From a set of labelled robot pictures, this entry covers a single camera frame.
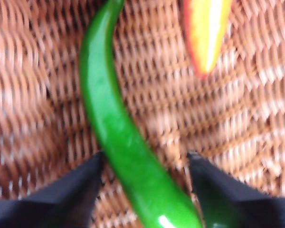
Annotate brown wicker basket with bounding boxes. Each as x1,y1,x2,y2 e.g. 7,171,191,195
0,0,285,228

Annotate orange carrot with green leaves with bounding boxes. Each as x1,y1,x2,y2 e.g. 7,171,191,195
182,0,233,80

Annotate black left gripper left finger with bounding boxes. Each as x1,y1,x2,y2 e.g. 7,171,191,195
0,151,105,228

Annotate green pepper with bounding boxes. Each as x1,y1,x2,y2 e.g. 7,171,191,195
78,0,205,228

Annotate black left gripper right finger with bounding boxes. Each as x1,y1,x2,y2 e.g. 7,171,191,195
187,152,285,228

